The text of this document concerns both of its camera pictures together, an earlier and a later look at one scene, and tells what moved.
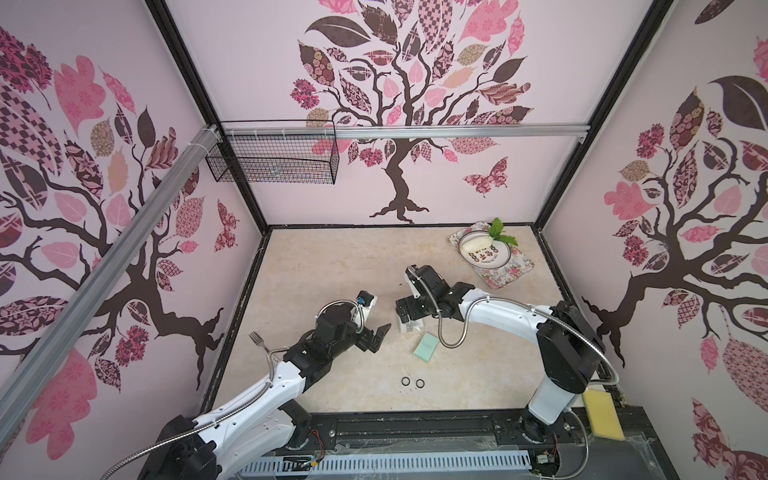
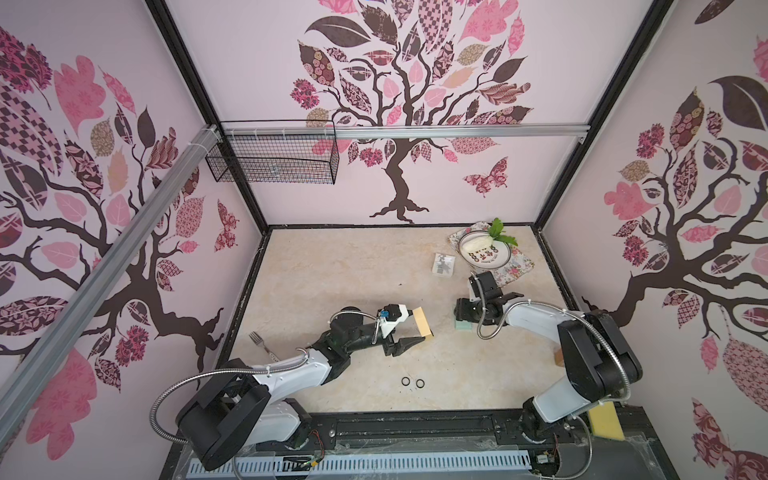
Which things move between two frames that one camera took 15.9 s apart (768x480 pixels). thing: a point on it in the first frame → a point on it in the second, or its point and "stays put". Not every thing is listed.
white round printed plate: (492, 257) stays put
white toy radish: (495, 232) stays put
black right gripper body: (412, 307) → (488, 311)
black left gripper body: (362, 339) → (388, 343)
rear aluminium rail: (402, 131) stays put
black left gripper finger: (378, 338) → (404, 344)
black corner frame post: (632, 58) stays put
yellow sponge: (602, 414) stays put
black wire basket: (279, 152) stays put
